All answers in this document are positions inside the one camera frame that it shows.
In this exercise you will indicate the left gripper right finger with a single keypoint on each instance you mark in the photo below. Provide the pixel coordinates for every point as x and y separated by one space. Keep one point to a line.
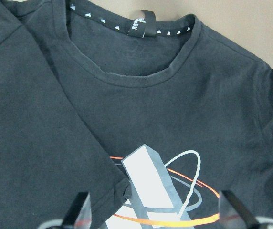
233 213

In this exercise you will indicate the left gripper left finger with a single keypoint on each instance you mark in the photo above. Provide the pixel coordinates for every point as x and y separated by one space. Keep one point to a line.
79 213

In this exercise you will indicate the black graphic t-shirt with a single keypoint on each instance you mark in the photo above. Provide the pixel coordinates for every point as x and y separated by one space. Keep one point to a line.
153 126

